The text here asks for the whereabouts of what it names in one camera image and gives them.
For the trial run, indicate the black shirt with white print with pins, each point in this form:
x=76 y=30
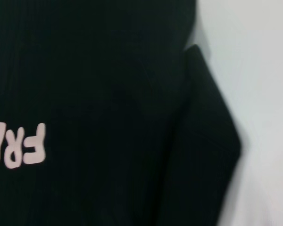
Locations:
x=96 y=82

